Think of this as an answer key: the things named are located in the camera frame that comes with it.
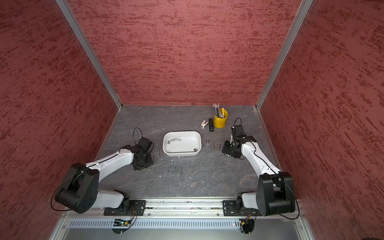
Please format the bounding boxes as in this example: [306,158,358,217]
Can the white plastic storage box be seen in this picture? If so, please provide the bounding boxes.
[162,131,202,157]

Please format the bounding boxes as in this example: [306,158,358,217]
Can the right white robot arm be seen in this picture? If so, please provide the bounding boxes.
[222,137,297,216]

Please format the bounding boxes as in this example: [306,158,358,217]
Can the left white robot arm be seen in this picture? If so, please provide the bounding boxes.
[51,144,153,215]

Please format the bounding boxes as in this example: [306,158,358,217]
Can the chrome sockets in box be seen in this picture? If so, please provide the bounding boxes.
[165,138,201,153]

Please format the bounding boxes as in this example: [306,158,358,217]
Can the yellow pencil cup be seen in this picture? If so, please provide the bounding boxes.
[214,109,228,129]

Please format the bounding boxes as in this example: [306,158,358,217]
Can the white small stapler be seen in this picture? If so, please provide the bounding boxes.
[201,120,209,129]

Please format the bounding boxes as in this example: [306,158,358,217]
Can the pencils in cup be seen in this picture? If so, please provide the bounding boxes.
[213,103,225,119]

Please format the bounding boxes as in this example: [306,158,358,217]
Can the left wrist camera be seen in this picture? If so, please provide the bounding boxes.
[136,137,154,154]

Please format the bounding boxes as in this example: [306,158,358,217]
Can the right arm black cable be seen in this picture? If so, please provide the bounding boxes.
[233,117,301,220]

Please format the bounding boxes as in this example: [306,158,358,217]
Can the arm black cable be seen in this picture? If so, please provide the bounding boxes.
[50,127,144,212]
[233,117,301,220]

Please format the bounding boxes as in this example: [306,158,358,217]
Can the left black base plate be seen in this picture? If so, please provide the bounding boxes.
[104,200,147,217]

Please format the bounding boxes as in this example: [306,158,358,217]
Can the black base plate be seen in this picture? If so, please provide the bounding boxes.
[104,200,147,217]
[222,200,262,217]

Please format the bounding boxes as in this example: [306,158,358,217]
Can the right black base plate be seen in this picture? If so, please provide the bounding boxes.
[222,200,262,217]

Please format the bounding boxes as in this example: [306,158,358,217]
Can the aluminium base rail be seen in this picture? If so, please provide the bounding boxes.
[51,197,314,240]

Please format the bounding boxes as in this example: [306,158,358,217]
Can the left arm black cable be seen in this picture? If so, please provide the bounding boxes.
[50,127,144,212]

